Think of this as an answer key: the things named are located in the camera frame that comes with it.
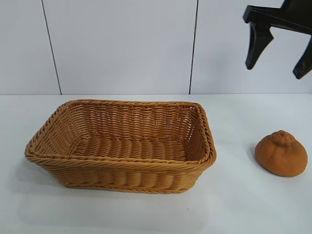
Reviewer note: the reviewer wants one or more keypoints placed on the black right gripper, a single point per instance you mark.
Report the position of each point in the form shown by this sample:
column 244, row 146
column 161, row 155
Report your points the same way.
column 292, row 17

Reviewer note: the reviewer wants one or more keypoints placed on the bumpy orange fruit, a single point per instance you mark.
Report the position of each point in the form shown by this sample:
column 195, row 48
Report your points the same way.
column 280, row 156

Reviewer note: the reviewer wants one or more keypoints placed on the woven wicker basket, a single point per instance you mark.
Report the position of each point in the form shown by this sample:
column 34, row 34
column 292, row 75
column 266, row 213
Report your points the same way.
column 122, row 165

